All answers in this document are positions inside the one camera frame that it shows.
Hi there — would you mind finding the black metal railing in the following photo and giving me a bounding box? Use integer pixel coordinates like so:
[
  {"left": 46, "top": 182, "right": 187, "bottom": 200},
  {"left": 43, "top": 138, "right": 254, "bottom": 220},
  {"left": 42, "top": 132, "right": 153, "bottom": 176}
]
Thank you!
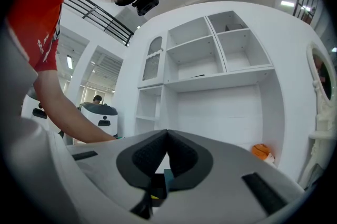
[{"left": 63, "top": 0, "right": 135, "bottom": 47}]

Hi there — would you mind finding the black head-worn camera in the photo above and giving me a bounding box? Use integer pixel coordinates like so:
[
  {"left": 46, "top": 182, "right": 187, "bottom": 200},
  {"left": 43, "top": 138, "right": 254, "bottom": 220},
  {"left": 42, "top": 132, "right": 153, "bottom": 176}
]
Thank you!
[{"left": 131, "top": 0, "right": 160, "bottom": 17}]

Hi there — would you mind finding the white hutch shelf unit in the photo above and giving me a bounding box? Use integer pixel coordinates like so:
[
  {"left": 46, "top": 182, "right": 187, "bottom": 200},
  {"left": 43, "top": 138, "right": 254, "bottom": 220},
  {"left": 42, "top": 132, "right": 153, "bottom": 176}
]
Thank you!
[{"left": 134, "top": 9, "right": 285, "bottom": 146}]

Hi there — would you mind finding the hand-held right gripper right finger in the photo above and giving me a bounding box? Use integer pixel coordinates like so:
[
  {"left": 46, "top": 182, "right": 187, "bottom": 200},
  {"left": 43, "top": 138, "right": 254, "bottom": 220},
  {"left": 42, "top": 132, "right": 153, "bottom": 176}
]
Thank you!
[{"left": 152, "top": 129, "right": 305, "bottom": 224}]

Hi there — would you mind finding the white and black service robot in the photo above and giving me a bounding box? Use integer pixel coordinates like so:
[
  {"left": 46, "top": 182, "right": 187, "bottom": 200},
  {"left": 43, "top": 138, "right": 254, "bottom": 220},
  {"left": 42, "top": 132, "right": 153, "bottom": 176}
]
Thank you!
[
  {"left": 78, "top": 101, "right": 118, "bottom": 137},
  {"left": 21, "top": 86, "right": 51, "bottom": 131}
]

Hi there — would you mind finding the orange and white plush toy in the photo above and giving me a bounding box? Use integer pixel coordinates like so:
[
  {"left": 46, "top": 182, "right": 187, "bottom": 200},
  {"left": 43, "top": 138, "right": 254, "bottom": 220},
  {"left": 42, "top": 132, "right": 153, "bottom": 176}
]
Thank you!
[{"left": 251, "top": 143, "right": 277, "bottom": 166}]

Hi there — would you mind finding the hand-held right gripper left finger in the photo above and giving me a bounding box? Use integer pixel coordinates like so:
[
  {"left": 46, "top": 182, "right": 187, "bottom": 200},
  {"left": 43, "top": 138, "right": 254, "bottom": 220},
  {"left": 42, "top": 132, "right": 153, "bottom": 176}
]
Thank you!
[{"left": 5, "top": 117, "right": 169, "bottom": 224}]

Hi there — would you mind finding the dark blue drawer box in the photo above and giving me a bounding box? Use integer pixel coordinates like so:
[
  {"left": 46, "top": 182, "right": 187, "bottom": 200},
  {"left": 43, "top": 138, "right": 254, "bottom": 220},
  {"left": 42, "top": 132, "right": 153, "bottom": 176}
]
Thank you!
[{"left": 150, "top": 168, "right": 176, "bottom": 200}]

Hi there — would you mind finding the person's red shirt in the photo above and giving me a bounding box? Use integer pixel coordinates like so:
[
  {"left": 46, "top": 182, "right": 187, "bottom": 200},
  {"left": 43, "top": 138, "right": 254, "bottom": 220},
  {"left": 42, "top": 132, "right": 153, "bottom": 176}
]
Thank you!
[{"left": 6, "top": 0, "right": 89, "bottom": 73}]

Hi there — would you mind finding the white ornate vanity table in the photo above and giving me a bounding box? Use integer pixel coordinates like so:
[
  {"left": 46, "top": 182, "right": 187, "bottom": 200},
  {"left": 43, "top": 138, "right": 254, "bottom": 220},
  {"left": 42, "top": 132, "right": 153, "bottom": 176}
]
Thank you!
[{"left": 297, "top": 112, "right": 337, "bottom": 191}]

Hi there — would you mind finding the person's left forearm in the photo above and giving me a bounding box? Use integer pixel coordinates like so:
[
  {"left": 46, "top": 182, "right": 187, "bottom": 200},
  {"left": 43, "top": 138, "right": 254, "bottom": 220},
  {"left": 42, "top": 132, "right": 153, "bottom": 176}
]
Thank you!
[{"left": 34, "top": 70, "right": 118, "bottom": 144}]

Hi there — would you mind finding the white oval vanity mirror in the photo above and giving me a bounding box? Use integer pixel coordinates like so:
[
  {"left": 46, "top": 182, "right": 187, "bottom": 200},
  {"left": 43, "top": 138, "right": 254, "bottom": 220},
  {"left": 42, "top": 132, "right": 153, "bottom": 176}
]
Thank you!
[{"left": 306, "top": 40, "right": 337, "bottom": 139}]

